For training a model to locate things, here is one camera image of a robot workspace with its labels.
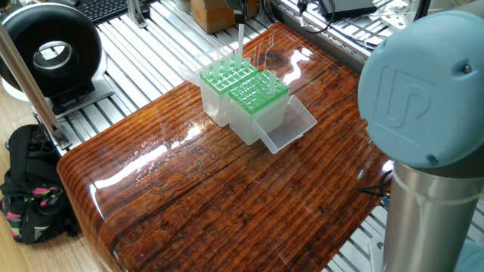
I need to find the black backpack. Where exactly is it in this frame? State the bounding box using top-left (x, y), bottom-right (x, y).
top-left (0, 123), bottom-right (82, 246)

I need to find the green rack clear tip box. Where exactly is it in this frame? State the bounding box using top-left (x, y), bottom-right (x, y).
top-left (180, 51), bottom-right (258, 128)
top-left (225, 70), bottom-right (318, 154)

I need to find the short aluminium post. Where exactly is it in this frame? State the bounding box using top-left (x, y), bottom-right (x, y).
top-left (127, 0), bottom-right (152, 28)

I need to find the perforated silver metal plate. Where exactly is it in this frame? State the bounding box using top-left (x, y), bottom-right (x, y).
top-left (378, 0), bottom-right (428, 25)

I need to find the black round ring device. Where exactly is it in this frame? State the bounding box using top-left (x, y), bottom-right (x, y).
top-left (0, 2), bottom-right (104, 116)

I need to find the glossy wooden table board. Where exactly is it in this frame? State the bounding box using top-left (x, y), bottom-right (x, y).
top-left (57, 19), bottom-right (396, 272)

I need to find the aluminium frame post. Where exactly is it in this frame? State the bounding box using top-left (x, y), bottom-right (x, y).
top-left (0, 26), bottom-right (70, 156)

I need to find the brown cardboard box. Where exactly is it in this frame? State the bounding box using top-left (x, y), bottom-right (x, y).
top-left (189, 0), bottom-right (258, 36)

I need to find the dark flat device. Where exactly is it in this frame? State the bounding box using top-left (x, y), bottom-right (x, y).
top-left (325, 0), bottom-right (379, 20)

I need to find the black keyboard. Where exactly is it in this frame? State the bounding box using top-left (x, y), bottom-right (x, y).
top-left (76, 0), bottom-right (131, 23)

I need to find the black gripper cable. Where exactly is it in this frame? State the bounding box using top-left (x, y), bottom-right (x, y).
top-left (296, 0), bottom-right (337, 36)

